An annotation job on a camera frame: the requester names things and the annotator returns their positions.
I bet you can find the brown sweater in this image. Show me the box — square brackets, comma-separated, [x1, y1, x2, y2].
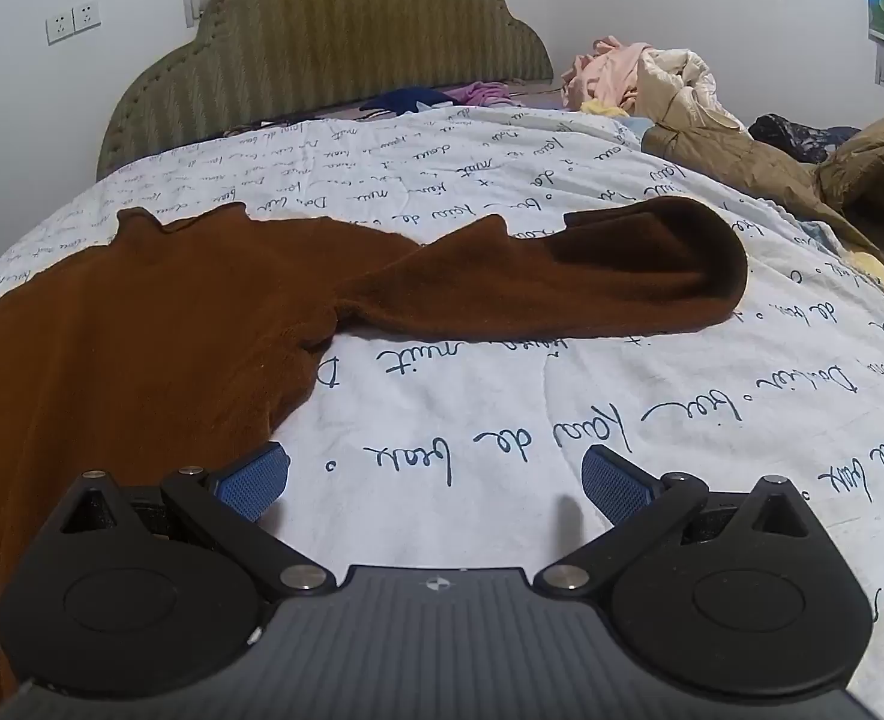
[0, 197, 749, 698]

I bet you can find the purple cloth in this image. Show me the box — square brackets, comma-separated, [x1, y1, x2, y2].
[445, 81, 522, 110]

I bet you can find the dark patterned cloth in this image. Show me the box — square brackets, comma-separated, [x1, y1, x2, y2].
[748, 114, 863, 164]

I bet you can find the blue cloth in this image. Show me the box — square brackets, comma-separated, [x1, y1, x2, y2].
[359, 88, 458, 117]

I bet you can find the tan coat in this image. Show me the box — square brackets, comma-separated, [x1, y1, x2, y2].
[640, 111, 884, 271]

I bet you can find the green upholstered headboard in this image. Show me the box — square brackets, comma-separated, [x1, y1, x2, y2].
[97, 0, 555, 181]

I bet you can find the white printed blanket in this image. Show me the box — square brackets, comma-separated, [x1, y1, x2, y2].
[0, 105, 884, 720]

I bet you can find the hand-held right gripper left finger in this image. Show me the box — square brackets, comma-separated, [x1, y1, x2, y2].
[37, 441, 338, 602]

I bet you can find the cream padded jacket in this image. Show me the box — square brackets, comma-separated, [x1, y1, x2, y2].
[637, 49, 747, 128]

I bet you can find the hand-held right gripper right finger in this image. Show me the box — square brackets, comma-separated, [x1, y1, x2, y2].
[533, 444, 833, 601]

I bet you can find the pink cloth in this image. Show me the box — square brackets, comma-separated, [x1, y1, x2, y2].
[562, 36, 672, 110]

